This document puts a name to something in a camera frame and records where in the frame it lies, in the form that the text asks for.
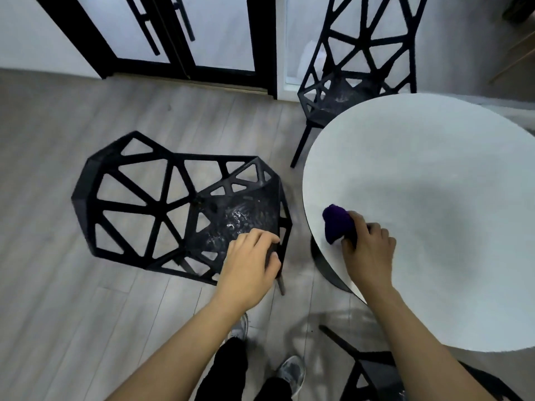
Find person's left hand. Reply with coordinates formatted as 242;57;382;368
214;229;282;312

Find person's right hand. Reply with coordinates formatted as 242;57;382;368
341;211;397;295

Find purple cleaning cloth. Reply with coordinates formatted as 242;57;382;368
322;204;359;250

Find black geometric lattice chair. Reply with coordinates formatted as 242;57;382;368
290;0;431;169
318;324;524;401
70;130;293;296

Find person's right forearm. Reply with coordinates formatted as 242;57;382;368
363;286;499;401

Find person's left forearm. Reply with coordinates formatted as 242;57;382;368
104;294;251;401

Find grey sneaker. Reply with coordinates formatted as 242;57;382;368
227;312;250;342
275;355;307;398

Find black trousers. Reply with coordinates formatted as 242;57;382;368
194;337;293;401

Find black framed glass door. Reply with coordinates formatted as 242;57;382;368
33;0;279;99

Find wooden furniture legs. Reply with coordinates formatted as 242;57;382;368
488;28;535;85

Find dark furniture piece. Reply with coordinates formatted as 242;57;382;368
501;0;535;24

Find black bar door handle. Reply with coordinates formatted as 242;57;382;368
169;0;196;42
124;0;162;57

